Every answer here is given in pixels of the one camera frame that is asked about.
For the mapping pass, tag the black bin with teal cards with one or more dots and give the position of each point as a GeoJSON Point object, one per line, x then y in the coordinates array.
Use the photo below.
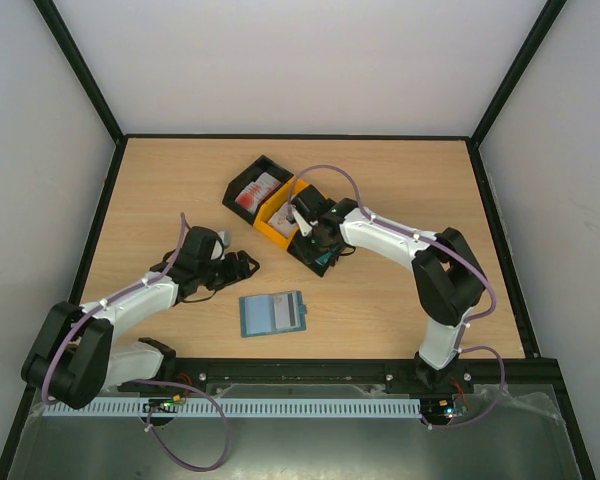
{"type": "Point", "coordinates": [312, 255]}

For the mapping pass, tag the red patterned card stack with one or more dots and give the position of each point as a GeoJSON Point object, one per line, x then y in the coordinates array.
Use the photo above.
{"type": "Point", "coordinates": [252, 195]}

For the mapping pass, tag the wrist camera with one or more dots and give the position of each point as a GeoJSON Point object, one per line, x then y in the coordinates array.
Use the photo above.
{"type": "Point", "coordinates": [304, 226]}
{"type": "Point", "coordinates": [225, 238]}

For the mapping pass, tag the blue card holder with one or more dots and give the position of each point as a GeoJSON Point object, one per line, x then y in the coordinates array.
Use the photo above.
{"type": "Point", "coordinates": [271, 314]}

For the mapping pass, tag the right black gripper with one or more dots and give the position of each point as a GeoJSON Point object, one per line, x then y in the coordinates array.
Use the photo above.
{"type": "Point", "coordinates": [307, 248]}

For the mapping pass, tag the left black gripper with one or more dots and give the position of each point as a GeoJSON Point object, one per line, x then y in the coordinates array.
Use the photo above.
{"type": "Point", "coordinates": [243, 272]}

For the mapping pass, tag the black enclosure frame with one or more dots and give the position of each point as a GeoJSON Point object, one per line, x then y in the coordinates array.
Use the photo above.
{"type": "Point", "coordinates": [528, 369]}

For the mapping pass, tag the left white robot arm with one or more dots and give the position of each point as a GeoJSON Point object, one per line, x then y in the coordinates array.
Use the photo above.
{"type": "Point", "coordinates": [75, 356]}

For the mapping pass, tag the black bin with red cards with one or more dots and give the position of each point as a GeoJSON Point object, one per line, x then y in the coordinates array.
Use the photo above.
{"type": "Point", "coordinates": [262, 164]}

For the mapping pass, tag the yellow bin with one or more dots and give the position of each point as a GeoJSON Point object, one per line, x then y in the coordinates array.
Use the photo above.
{"type": "Point", "coordinates": [267, 208]}

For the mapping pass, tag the white vip card stack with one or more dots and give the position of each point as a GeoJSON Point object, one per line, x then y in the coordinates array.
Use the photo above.
{"type": "Point", "coordinates": [281, 223]}

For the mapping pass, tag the teal card stack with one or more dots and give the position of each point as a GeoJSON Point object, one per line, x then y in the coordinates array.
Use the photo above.
{"type": "Point", "coordinates": [324, 259]}

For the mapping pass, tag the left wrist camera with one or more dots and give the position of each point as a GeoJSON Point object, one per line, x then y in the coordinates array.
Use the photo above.
{"type": "Point", "coordinates": [225, 238]}

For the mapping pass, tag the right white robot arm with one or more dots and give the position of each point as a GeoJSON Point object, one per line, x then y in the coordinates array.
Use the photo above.
{"type": "Point", "coordinates": [449, 280]}

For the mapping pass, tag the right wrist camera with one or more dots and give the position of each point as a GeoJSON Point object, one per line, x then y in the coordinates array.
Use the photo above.
{"type": "Point", "coordinates": [304, 226]}

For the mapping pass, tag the light blue slotted cable duct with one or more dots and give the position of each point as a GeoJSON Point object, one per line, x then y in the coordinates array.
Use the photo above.
{"type": "Point", "coordinates": [372, 408]}

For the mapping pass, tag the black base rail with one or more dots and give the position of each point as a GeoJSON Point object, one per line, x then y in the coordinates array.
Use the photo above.
{"type": "Point", "coordinates": [396, 376]}

